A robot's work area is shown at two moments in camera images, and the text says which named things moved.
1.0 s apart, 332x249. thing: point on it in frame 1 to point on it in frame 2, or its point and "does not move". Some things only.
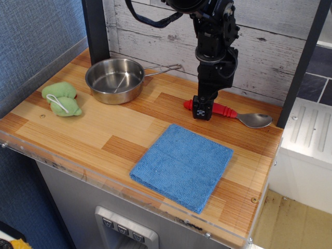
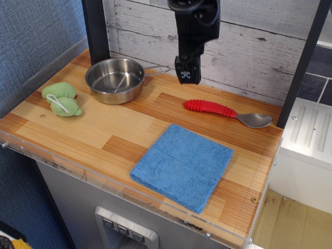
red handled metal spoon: x=258 y=120 does not move
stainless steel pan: x=120 y=81 does not move
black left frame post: x=96 y=30 does not move
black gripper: x=213 y=77 to x=195 y=27
